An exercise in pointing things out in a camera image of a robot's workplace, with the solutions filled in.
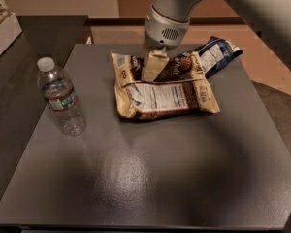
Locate blue chip bag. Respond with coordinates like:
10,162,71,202
191,36,243,78

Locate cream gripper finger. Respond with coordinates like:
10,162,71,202
142,46,169,82

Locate clear plastic water bottle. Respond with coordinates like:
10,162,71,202
37,57,86,137

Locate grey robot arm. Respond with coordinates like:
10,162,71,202
145,0,291,71

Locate brown chip bag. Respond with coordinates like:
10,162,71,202
112,51,220,120

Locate white box with snacks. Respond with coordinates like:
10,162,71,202
0,0,23,67

